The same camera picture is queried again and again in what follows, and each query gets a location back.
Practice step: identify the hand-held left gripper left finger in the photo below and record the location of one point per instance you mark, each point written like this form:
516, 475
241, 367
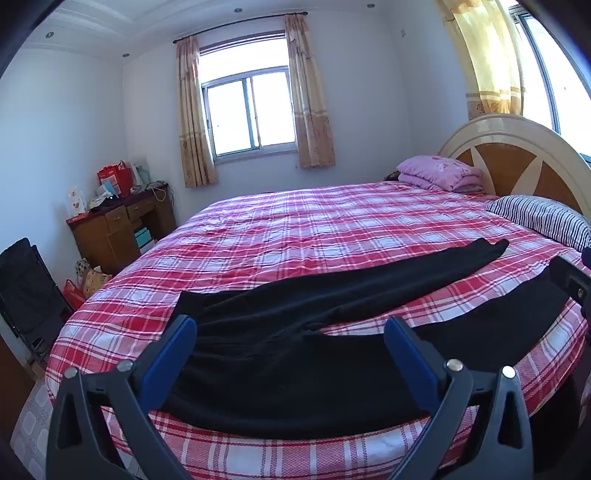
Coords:
178, 344

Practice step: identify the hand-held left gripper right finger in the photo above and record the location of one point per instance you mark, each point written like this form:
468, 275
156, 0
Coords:
406, 353

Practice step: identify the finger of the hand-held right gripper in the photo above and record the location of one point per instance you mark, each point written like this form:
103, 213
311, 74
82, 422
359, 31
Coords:
570, 279

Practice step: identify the black pants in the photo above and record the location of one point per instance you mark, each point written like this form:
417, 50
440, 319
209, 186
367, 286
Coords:
277, 323

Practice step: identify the striped pillow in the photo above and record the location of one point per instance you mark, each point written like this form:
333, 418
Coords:
545, 217

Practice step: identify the patterned shopping bag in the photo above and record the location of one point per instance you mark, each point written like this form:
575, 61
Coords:
94, 279

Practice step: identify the teal and white box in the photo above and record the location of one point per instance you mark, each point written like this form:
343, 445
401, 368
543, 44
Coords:
143, 240

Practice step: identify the small red plastic bag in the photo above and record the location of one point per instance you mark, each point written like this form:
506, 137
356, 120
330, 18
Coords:
74, 295

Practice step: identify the wooden desk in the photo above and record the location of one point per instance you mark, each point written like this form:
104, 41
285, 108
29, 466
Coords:
115, 230

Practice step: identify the cream and wood headboard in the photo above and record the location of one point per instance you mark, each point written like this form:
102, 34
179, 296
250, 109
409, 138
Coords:
503, 157

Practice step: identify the black folded chair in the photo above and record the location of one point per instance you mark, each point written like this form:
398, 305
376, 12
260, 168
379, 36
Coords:
27, 295

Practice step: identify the round bed red plaid sheet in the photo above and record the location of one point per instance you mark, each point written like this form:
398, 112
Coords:
300, 230

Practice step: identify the white patterned box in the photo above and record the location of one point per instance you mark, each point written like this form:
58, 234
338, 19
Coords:
76, 201

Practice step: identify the folded pink blanket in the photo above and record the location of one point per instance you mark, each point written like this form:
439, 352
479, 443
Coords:
434, 168

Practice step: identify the red gift bag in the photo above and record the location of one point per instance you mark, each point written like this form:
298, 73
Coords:
115, 177

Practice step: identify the large side window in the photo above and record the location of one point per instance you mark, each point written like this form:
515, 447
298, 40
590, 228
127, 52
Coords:
558, 69

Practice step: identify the beige floral curtain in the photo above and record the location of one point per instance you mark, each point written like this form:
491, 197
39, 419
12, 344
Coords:
309, 92
191, 115

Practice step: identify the sliding window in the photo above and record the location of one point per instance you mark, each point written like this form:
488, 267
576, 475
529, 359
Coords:
231, 115

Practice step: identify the yellow sheer curtain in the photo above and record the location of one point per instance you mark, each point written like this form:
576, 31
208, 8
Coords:
489, 55

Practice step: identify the dark curtain rod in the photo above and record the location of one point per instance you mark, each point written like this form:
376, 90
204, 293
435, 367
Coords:
231, 26

